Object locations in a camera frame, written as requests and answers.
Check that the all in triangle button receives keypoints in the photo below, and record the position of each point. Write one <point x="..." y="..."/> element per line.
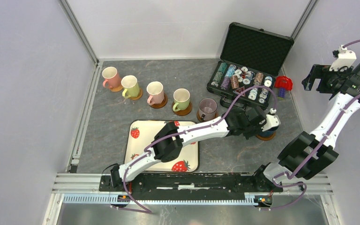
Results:
<point x="239" y="90"/>

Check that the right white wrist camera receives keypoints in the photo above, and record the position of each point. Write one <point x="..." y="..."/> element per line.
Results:
<point x="343" y="58"/>

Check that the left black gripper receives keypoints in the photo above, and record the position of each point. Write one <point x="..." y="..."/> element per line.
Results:
<point x="259" y="125"/>

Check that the light blue chip stack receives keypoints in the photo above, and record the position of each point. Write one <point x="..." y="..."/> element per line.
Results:
<point x="231" y="70"/>

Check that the yellow mug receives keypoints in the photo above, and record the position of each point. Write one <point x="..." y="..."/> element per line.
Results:
<point x="130" y="85"/>

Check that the red and purple toy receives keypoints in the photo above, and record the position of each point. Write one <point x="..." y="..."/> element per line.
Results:
<point x="283" y="84"/>

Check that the light green mug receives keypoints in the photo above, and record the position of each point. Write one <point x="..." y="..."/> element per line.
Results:
<point x="181" y="100"/>

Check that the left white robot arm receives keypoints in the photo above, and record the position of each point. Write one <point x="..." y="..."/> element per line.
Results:
<point x="167" y="144"/>

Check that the light cork coaster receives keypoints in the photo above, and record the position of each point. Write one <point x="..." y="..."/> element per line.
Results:
<point x="116" y="89"/>

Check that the pale pink mug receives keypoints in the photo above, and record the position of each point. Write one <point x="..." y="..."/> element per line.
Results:
<point x="155" y="91"/>

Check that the brown poker chip stack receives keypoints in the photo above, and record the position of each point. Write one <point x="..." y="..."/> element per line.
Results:
<point x="234" y="82"/>

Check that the green poker chip stack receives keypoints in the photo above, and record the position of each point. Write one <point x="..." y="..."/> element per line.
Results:
<point x="219" y="73"/>

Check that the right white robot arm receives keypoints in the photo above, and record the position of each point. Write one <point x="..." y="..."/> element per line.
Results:
<point x="310" y="153"/>

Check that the small light wooden coaster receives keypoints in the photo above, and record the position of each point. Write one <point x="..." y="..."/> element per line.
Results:
<point x="140" y="94"/>

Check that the purple mug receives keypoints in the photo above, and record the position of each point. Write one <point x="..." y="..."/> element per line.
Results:
<point x="207" y="105"/>

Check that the black poker chip case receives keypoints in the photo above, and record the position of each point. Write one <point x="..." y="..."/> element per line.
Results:
<point x="259" y="56"/>

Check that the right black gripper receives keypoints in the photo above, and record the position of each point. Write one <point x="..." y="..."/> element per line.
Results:
<point x="321" y="72"/>

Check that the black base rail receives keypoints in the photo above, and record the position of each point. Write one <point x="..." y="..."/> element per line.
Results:
<point x="198" y="186"/>

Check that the dark blue mug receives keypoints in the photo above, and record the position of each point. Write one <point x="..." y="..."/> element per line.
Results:
<point x="266" y="134"/>

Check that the strawberry pattern tray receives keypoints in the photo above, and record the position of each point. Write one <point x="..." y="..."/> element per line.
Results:
<point x="142" y="133"/>

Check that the dark wooden coaster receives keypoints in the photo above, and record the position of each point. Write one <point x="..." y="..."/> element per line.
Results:
<point x="182" y="112"/>
<point x="203" y="117"/>
<point x="266" y="138"/>
<point x="162" y="104"/>

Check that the purple poker chip stack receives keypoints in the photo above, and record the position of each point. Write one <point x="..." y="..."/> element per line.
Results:
<point x="225" y="83"/>

